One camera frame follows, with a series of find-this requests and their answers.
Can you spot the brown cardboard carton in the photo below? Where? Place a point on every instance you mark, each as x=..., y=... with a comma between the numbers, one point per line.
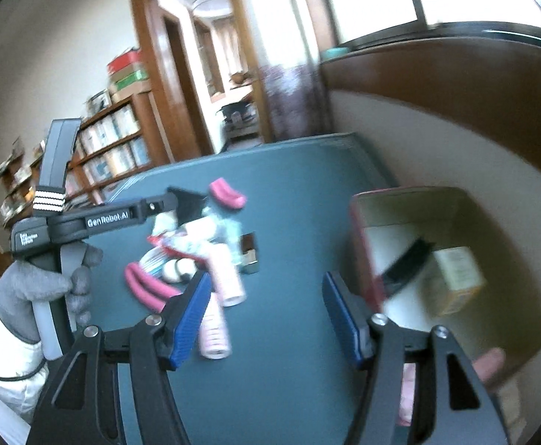
x=131, y=94

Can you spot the photo frame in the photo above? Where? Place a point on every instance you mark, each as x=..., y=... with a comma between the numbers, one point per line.
x=99, y=102

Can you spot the flat white tube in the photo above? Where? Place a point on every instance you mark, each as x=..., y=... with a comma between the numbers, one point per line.
x=152, y=262

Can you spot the teal box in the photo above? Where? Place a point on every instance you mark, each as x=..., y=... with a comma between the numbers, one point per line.
x=335, y=54

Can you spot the wooden bookshelf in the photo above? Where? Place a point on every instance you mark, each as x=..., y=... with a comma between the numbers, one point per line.
x=113, y=143

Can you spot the clear plastic packet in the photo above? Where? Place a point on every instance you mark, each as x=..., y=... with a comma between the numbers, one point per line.
x=226, y=227

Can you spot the black comb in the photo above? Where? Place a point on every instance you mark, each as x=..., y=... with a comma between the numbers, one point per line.
x=405, y=264

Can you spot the small brown box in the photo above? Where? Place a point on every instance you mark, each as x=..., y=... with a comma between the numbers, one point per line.
x=250, y=252

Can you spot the wooden door frame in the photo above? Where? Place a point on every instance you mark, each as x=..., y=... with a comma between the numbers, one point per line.
x=147, y=55

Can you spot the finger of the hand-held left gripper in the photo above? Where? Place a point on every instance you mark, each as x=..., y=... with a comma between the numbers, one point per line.
x=157, y=205

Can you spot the wooden wall panel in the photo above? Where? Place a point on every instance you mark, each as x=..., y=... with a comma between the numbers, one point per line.
x=437, y=83

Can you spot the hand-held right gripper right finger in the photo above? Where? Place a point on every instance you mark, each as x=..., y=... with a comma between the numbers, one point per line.
x=344, y=322

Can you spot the person's left forearm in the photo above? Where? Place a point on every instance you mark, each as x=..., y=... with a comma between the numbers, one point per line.
x=1, y=371

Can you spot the patterned purple curtain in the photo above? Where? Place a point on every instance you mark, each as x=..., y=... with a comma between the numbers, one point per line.
x=293, y=92

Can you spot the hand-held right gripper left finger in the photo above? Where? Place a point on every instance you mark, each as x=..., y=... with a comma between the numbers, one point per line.
x=189, y=324

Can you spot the pink foam hair curler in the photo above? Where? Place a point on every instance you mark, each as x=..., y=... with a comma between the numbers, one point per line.
x=143, y=287
x=226, y=192

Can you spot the pink cylindrical tube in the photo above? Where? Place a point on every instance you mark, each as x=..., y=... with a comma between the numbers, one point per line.
x=215, y=338
x=226, y=282

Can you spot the small yellow box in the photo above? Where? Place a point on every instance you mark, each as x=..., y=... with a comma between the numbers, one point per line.
x=456, y=282

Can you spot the red flat box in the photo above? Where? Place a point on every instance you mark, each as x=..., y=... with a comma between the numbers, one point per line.
x=124, y=62

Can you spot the green flat box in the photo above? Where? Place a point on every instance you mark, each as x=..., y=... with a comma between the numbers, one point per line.
x=131, y=81

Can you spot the white jar lid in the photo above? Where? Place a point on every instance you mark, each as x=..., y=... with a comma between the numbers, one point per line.
x=177, y=270

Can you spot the person's left hand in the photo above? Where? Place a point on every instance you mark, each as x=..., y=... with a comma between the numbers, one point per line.
x=29, y=287

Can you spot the white toothpaste tube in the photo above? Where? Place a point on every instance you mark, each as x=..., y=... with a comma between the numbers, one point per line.
x=177, y=241

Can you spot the round ceiling lamp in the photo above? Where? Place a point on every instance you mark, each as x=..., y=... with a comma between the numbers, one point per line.
x=212, y=5

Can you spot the green desktop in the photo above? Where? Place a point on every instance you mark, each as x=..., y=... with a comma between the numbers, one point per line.
x=289, y=194

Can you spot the red cardboard box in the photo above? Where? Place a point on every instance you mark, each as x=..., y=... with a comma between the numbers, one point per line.
x=484, y=222

